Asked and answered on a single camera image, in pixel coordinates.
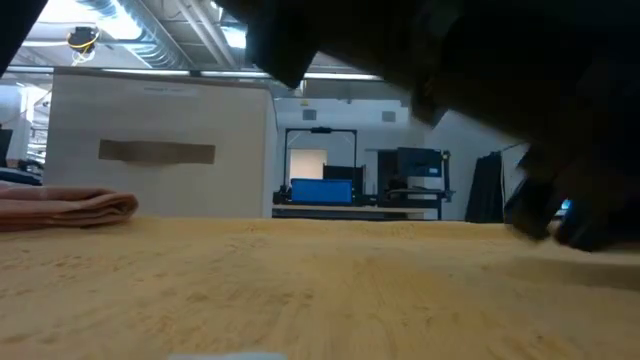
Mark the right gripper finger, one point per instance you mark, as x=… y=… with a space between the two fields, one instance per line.
x=595 y=215
x=532 y=205

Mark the yellow towel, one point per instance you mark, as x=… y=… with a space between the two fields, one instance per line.
x=300 y=290

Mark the pink towel white stripes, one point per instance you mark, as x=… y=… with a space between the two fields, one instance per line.
x=65 y=207

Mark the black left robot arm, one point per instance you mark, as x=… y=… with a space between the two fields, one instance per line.
x=17 y=25

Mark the white board on stand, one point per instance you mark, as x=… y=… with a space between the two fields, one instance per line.
x=512 y=170

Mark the black equipment rack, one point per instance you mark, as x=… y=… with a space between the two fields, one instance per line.
x=415 y=170

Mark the background workbench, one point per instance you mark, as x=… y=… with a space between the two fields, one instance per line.
x=340 y=211

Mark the blue plastic bin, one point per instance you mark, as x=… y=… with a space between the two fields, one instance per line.
x=320 y=191

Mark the long light strip bar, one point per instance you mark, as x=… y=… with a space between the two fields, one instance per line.
x=225 y=74

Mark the black monitor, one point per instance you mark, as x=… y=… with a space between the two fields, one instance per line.
x=5 y=145

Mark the grey wall vent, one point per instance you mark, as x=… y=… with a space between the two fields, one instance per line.
x=309 y=115
x=389 y=116

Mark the black gantry frame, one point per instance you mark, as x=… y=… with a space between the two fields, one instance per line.
x=321 y=130

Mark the black ceiling camera mount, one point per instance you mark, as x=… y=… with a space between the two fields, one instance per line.
x=82 y=37

